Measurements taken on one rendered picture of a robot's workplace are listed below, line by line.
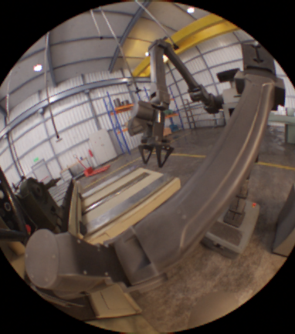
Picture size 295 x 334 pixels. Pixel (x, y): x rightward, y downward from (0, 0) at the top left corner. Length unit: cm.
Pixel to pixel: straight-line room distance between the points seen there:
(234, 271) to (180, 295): 55
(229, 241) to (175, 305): 77
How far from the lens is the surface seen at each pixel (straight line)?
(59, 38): 755
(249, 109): 15
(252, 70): 28
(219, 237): 113
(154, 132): 36
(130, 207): 90
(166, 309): 129
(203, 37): 814
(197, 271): 128
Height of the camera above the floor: 126
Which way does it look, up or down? 20 degrees down
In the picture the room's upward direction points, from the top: 20 degrees counter-clockwise
